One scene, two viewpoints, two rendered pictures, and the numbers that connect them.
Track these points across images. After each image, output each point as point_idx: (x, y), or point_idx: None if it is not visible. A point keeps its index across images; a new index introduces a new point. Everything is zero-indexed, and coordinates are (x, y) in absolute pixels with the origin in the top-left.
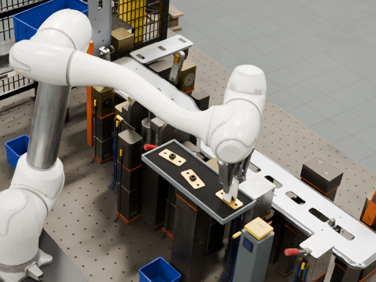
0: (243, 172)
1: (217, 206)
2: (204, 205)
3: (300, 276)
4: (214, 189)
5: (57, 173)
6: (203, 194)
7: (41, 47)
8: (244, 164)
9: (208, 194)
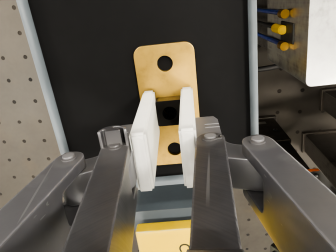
0: (253, 206)
1: (99, 115)
2: (44, 89)
3: None
4: (148, 17)
5: None
6: (84, 22)
7: None
8: (282, 236)
9: (106, 30)
